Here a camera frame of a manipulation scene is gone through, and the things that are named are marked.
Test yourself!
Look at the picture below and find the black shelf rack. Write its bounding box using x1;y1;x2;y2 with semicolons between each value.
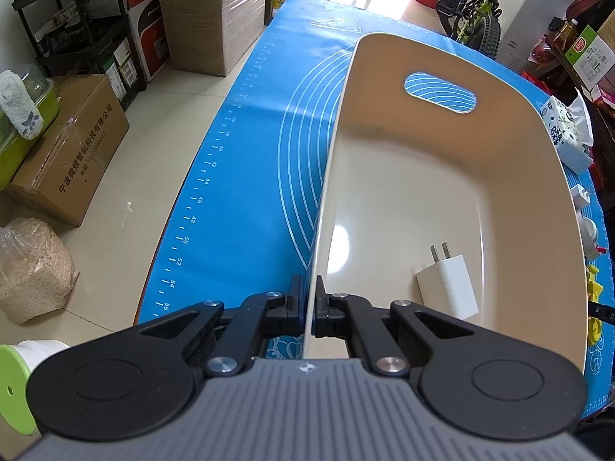
12;0;146;106

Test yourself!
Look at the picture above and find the green white printed box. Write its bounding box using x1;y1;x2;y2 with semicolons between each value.
564;24;615;93

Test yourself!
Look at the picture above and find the large wrapped cardboard carton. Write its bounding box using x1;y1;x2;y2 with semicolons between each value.
158;0;268;78

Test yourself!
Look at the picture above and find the beige plastic basket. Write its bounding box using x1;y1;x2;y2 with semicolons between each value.
303;33;593;380

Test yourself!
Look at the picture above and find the white grey towel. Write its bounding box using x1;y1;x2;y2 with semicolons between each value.
0;71;42;141

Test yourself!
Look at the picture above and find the white appliance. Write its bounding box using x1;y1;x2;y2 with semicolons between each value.
500;0;593;74

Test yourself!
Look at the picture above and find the cardboard box with black print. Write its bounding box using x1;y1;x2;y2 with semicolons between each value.
7;74;130;229

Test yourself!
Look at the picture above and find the green black bicycle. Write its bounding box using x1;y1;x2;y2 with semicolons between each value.
435;0;527;61

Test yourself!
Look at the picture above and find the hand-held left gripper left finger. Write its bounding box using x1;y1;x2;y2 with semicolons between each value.
139;275;306;378

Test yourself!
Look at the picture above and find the white red appliance box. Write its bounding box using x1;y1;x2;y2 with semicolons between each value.
127;0;170;83

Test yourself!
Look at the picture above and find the green box with clear lid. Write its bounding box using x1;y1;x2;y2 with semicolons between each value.
0;64;61;192

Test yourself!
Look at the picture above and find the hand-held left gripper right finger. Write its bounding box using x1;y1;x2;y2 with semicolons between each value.
311;276;476;378

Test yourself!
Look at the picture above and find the clear bag of grain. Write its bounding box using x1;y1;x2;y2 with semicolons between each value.
0;218;80;325

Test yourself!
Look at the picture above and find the orange drink bottle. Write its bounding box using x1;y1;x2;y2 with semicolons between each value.
552;18;580;55

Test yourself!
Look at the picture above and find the printed tissue pack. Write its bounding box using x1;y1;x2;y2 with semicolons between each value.
540;89;595;174

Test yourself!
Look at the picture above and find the blue silicone mat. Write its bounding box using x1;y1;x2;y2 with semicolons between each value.
137;0;615;423

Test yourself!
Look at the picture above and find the white container with green lid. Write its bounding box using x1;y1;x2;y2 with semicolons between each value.
0;340;68;438

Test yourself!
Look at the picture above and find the white plastic bottle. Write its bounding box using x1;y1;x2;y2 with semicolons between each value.
579;216;599;255

